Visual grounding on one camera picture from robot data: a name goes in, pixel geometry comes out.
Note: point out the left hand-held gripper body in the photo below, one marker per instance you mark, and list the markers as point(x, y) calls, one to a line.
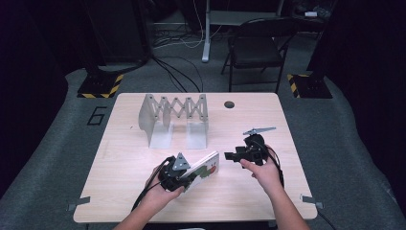
point(174, 174)

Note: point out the black striped stand base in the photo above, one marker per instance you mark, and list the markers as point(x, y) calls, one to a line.
point(100, 86)
point(311, 87)

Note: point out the dark table grommet hole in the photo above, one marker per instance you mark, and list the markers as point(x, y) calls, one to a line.
point(229, 104)

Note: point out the black folding chair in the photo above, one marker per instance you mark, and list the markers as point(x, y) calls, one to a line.
point(255, 48)

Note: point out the white desk leg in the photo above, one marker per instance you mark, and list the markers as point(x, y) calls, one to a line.
point(207, 38)

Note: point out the person's left hand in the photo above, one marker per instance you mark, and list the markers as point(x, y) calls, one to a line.
point(159, 198)

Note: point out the white caterpillar picture book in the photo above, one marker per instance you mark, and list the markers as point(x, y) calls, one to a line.
point(204, 167)

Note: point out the grey expandable bookend rack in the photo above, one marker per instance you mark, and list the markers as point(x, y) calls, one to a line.
point(172, 111)

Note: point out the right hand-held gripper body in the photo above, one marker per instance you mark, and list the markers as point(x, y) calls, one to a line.
point(255, 150)

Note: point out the person's dark clothing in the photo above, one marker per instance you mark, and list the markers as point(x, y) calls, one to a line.
point(223, 226)

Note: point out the small white device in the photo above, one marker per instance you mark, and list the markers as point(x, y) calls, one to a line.
point(311, 14)

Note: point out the grey table clamp bracket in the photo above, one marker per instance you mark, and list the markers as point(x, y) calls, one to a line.
point(78, 202)
point(311, 201)

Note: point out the person's right hand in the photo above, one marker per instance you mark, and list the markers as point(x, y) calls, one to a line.
point(266, 174)

